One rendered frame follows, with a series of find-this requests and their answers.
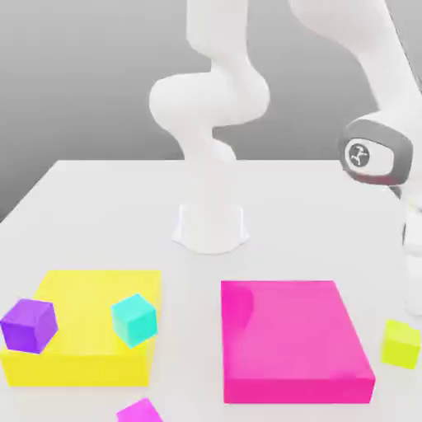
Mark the small cyan cube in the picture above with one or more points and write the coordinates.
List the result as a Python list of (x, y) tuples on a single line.
[(133, 321)]

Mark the small lime cube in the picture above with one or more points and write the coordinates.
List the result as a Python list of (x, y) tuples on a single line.
[(400, 344)]

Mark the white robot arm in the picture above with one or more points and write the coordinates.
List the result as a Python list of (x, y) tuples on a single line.
[(211, 99)]

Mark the large pink box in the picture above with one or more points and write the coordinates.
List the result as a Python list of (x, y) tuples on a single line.
[(293, 336)]

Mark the small magenta cube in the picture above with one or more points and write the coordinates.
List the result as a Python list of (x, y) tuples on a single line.
[(140, 412)]

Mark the small purple cube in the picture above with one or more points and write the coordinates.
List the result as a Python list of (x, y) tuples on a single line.
[(28, 326)]

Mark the large yellow box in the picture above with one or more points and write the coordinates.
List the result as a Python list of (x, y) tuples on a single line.
[(89, 329)]

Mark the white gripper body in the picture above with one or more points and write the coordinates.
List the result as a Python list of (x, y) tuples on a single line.
[(415, 283)]

